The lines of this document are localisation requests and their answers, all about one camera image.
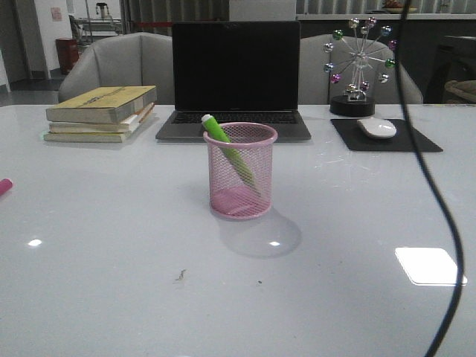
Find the bottom book in stack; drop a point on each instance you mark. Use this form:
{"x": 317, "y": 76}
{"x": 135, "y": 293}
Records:
{"x": 92, "y": 137}

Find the grey armchair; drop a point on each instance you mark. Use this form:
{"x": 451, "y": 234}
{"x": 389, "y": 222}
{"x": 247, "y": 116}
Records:
{"x": 136, "y": 59}
{"x": 314, "y": 86}

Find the black mouse pad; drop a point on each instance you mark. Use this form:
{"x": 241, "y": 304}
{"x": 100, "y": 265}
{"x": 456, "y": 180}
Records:
{"x": 356, "y": 140}

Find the yellow top book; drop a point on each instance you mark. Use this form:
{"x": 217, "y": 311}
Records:
{"x": 109, "y": 104}

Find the fruit bowl on counter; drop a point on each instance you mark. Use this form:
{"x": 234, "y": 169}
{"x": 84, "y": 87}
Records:
{"x": 393, "y": 6}

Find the pink marker pen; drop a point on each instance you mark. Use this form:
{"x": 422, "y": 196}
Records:
{"x": 5, "y": 185}

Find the ferris wheel desk ornament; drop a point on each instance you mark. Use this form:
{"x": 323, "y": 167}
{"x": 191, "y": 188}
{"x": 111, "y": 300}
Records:
{"x": 355, "y": 62}

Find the grey left armchair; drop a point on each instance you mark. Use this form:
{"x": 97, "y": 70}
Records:
{"x": 136, "y": 59}

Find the red trash bin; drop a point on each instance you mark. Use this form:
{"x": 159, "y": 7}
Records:
{"x": 68, "y": 54}

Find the grey right armchair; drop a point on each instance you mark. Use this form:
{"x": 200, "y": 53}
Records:
{"x": 314, "y": 86}

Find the grey laptop computer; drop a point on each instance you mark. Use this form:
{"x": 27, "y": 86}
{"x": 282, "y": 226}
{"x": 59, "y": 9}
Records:
{"x": 237, "y": 72}

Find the white computer mouse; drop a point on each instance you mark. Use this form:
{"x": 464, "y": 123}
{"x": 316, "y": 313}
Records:
{"x": 377, "y": 128}

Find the middle book in stack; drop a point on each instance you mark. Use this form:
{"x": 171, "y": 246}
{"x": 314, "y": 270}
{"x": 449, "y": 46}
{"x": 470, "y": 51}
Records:
{"x": 128, "y": 125}

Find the book in stack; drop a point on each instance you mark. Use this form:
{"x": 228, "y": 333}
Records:
{"x": 92, "y": 137}
{"x": 128, "y": 125}

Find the pink mesh pen holder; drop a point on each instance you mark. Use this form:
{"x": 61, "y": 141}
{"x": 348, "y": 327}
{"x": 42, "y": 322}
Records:
{"x": 240, "y": 169}

